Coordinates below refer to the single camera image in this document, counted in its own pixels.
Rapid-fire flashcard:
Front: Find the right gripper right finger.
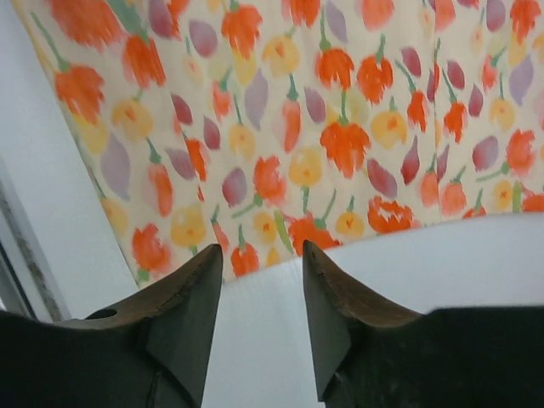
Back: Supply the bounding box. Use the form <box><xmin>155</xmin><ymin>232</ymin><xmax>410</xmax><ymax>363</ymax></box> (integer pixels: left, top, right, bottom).
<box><xmin>302</xmin><ymin>241</ymin><xmax>543</xmax><ymax>407</ymax></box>

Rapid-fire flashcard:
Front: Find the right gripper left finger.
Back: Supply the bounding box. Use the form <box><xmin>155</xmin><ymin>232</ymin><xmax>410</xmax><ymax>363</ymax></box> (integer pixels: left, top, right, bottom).
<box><xmin>1</xmin><ymin>244</ymin><xmax>223</xmax><ymax>407</ymax></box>

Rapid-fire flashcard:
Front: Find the floral orange skirt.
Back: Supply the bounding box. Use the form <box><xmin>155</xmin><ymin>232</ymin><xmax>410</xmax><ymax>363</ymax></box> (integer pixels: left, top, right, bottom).
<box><xmin>14</xmin><ymin>0</ymin><xmax>543</xmax><ymax>286</ymax></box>

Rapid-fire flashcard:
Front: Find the aluminium rail frame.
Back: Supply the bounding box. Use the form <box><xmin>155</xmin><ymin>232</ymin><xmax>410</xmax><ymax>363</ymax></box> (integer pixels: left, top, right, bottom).
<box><xmin>1</xmin><ymin>163</ymin><xmax>71</xmax><ymax>322</ymax></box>

